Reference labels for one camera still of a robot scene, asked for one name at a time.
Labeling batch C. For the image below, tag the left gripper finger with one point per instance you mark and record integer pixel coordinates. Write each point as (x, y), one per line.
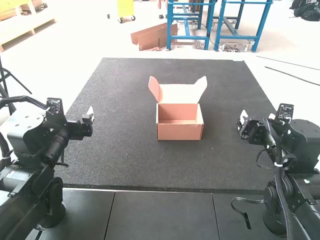
(90, 112)

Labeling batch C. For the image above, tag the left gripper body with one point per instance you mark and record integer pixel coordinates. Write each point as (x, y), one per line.
(77, 130)

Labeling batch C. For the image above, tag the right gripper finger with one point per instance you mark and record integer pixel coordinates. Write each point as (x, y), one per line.
(243, 115)

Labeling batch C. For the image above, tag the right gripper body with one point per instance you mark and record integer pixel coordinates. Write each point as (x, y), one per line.
(255, 132)

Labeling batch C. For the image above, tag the cardboard box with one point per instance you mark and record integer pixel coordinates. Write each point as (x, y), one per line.
(178, 131)

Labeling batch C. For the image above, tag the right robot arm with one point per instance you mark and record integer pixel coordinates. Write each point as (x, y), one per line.
(300, 155)

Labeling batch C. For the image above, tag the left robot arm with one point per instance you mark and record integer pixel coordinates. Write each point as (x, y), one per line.
(27, 160)

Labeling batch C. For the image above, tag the black mat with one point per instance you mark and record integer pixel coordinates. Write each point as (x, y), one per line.
(125, 112)

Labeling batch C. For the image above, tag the dark base panel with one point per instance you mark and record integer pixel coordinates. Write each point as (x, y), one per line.
(240, 225)
(82, 215)
(160, 217)

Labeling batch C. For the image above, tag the black tripod stand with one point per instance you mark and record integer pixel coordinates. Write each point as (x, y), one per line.
(5, 82)

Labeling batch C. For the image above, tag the flat cardboard sheet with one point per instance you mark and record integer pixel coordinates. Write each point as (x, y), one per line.
(152, 36)

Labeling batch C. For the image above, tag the yellow wheeled cart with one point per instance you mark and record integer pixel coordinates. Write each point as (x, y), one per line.
(126, 8)

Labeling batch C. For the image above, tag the wooden pallet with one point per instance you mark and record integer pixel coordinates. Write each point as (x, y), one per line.
(22, 25)

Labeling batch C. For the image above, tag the black bags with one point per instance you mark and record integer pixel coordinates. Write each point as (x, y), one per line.
(308, 11)

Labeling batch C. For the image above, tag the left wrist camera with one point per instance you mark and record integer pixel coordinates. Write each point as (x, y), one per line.
(54, 105)

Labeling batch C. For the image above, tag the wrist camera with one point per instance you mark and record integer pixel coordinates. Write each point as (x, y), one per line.
(285, 111)
(54, 105)

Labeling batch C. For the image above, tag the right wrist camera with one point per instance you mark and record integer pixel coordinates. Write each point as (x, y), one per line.
(285, 111)

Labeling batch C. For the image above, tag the blue metal frame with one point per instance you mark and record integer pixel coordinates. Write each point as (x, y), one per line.
(237, 38)
(190, 37)

